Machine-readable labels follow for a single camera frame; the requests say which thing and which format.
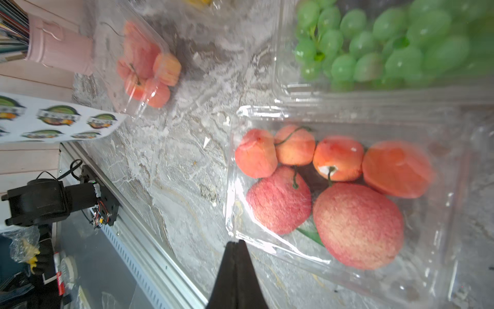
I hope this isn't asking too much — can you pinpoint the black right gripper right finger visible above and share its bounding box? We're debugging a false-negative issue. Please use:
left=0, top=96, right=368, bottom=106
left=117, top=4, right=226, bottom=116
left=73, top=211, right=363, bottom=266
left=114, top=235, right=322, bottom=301
left=238, top=240, right=268, bottom=309

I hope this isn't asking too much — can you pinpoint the clear box of grapes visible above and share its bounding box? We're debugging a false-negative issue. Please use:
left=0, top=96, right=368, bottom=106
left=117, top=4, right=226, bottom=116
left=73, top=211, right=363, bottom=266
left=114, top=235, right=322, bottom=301
left=271, top=0, right=494, bottom=105

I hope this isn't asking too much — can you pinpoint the clear box of small peaches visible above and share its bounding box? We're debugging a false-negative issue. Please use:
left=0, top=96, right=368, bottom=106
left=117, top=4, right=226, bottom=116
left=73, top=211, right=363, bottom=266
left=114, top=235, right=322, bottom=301
left=93, top=1, right=181, bottom=118

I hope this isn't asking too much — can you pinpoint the clear box of red apples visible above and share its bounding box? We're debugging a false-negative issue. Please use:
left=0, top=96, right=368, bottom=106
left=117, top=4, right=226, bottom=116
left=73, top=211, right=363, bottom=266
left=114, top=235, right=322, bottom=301
left=224, top=106, right=487, bottom=308

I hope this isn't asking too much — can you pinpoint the pink pencil cup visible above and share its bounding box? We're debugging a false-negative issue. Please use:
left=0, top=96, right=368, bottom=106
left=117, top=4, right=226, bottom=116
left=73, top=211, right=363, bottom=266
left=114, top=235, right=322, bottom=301
left=26, top=14, right=93, bottom=76

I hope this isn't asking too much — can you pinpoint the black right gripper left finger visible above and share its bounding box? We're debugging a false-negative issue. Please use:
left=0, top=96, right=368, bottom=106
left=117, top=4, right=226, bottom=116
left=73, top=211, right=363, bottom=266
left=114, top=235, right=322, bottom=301
left=206, top=242, right=240, bottom=309

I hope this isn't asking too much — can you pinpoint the colored pencils bundle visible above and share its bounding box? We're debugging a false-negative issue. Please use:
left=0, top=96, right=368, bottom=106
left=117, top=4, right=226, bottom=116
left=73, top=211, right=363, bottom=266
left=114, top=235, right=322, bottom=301
left=1, top=0, right=30, bottom=63

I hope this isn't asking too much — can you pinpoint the aluminium front rail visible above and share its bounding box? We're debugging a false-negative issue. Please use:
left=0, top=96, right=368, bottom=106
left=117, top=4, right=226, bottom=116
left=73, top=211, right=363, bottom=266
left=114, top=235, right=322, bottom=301
left=61, top=142, right=207, bottom=308

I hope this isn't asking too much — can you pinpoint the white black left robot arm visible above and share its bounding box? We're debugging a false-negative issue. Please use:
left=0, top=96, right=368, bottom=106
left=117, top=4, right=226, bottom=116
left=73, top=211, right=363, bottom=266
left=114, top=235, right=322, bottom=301
left=1, top=159, right=121, bottom=229

